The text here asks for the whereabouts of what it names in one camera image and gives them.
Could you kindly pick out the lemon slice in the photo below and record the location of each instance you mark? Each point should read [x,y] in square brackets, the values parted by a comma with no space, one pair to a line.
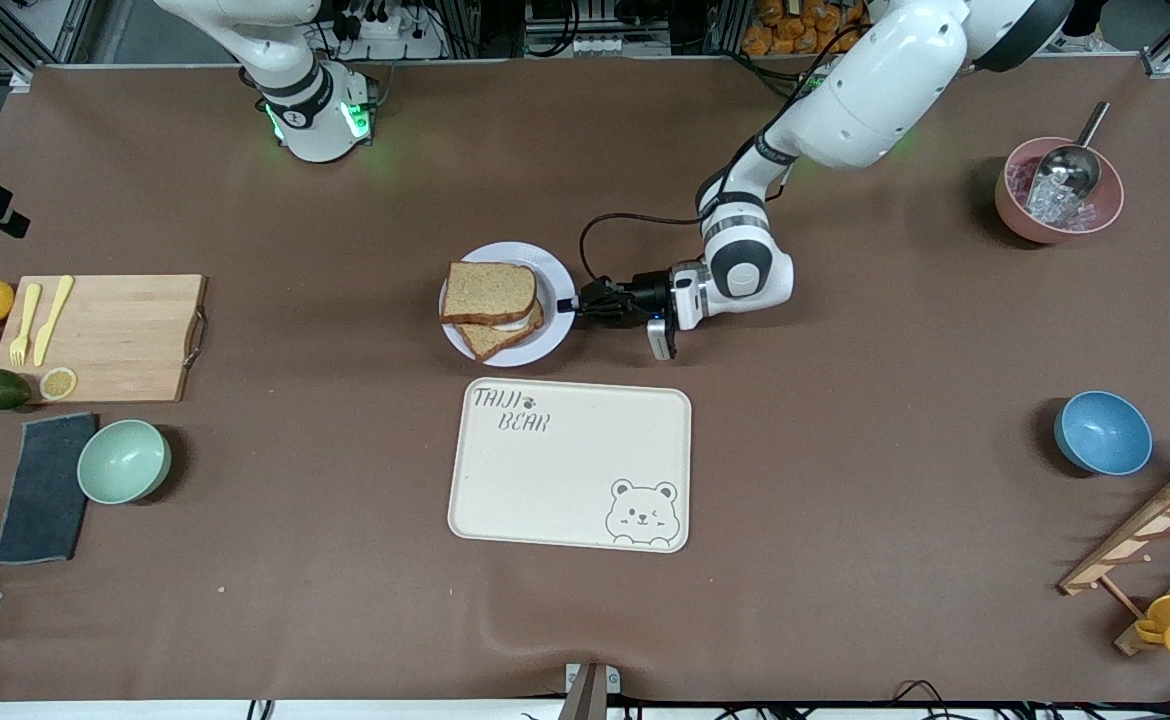
[58,384]

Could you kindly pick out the white power strip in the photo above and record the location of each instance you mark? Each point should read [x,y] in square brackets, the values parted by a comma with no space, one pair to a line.
[595,46]
[385,28]

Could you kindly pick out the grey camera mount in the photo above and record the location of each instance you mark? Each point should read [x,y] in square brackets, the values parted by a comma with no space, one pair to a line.
[587,695]

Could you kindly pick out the blue bowl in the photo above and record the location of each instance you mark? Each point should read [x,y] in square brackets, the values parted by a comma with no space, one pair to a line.
[1105,432]

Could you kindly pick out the orange snack packets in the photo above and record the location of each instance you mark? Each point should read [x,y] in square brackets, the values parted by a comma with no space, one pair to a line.
[795,30]

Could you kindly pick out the pink bowl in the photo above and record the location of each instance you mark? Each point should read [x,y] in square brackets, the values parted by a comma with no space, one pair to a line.
[1010,205]

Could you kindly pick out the white round plate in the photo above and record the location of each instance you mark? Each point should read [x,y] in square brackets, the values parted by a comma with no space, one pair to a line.
[555,335]

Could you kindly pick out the wooden cup rack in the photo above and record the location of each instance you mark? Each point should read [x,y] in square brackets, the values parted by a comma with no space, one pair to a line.
[1145,525]

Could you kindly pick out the brown bread slice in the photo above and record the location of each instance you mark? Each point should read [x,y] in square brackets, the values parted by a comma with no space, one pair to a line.
[490,292]
[490,343]

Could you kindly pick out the yellow plastic fork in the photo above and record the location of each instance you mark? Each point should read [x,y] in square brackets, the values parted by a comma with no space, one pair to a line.
[18,348]

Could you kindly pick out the person with white sneakers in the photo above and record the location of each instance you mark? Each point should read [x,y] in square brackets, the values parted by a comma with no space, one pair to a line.
[1090,12]

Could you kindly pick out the wooden cutting board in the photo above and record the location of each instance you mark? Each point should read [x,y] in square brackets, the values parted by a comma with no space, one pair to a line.
[135,330]

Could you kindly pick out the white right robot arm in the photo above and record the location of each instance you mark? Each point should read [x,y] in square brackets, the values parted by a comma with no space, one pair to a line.
[315,120]

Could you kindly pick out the fried egg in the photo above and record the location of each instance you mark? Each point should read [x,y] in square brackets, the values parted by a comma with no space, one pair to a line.
[510,323]

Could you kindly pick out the cream tray with bear print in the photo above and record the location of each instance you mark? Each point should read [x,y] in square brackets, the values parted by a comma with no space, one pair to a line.
[565,470]

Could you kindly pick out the yellow plastic knife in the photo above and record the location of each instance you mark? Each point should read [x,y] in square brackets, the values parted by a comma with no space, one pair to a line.
[43,345]

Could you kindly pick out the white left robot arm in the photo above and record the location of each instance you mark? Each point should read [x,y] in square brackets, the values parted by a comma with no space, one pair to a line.
[875,90]

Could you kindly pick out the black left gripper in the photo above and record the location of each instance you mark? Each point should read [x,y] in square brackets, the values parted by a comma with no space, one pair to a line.
[648,293]

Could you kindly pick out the metal scoop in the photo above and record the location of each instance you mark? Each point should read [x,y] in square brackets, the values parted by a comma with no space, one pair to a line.
[1070,168]

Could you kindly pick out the clear plastic ice cubes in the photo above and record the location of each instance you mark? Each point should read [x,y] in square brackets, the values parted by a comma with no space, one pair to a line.
[1045,205]

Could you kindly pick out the mint green bowl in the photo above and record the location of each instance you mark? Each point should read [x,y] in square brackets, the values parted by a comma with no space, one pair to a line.
[123,462]

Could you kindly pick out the dark grey cloth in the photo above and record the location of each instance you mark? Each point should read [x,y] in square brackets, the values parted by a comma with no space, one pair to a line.
[40,500]

